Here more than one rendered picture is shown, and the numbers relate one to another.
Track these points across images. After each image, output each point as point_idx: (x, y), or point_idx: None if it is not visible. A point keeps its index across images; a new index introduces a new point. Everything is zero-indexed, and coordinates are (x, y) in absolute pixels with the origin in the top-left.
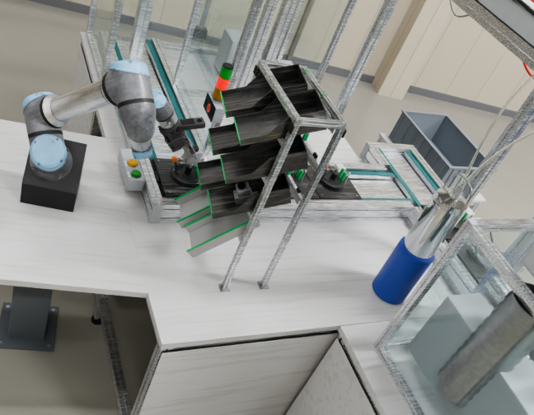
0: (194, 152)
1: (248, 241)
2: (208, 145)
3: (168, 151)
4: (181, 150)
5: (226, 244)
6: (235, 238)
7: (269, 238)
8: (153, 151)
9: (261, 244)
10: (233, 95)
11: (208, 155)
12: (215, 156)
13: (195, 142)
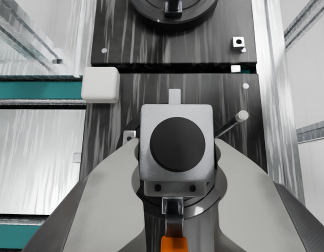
0: (280, 184)
1: (313, 47)
2: (34, 43)
3: (21, 165)
4: (17, 122)
5: None
6: (306, 72)
7: (298, 3)
8: (23, 230)
9: (317, 22)
10: None
11: (61, 56)
12: (69, 36)
13: None
